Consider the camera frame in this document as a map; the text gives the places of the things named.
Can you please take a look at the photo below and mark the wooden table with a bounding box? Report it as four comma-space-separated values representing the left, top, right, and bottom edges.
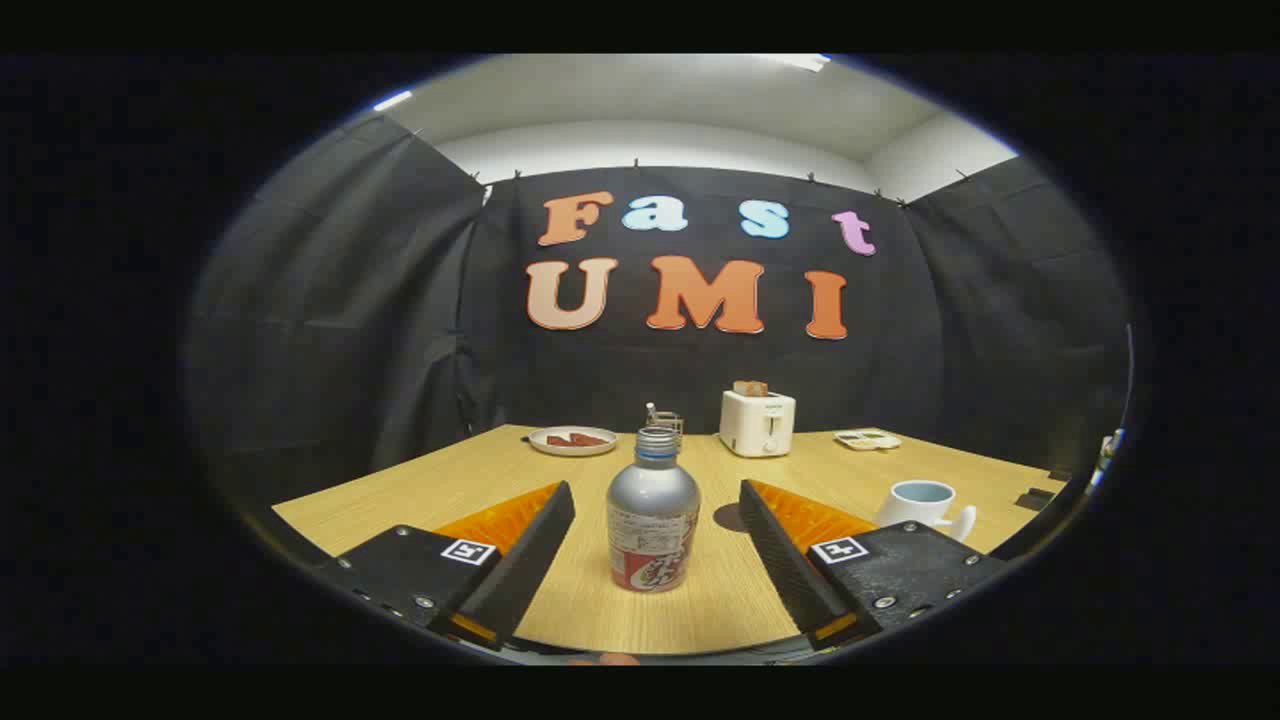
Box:
272, 424, 1069, 656

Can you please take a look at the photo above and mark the white toaster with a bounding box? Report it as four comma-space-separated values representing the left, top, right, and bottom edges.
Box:
719, 390, 797, 459

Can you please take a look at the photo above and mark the white round plate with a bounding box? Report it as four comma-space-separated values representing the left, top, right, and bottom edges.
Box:
527, 426, 619, 458

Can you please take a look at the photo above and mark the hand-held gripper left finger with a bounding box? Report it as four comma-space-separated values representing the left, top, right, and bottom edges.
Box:
318, 480, 578, 653

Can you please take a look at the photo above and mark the white cup with knob handle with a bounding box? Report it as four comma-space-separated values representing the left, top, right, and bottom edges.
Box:
876, 480, 977, 544

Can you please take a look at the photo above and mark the silver juice bottle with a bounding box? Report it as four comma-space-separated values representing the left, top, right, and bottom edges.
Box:
606, 427, 702, 594

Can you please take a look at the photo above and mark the white shelf with items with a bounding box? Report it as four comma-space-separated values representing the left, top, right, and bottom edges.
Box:
1093, 428, 1127, 491

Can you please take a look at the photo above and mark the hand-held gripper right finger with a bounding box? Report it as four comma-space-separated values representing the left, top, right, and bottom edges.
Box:
738, 478, 1009, 653

